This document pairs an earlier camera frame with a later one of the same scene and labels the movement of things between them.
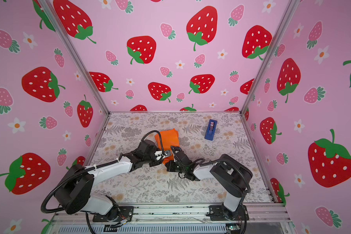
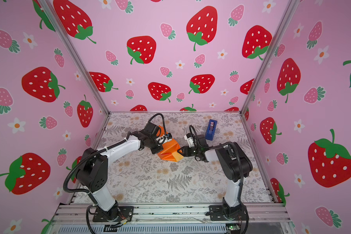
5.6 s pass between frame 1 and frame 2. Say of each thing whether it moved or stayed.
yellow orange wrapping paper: moved
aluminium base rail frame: stayed
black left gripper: moved
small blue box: stayed
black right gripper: moved
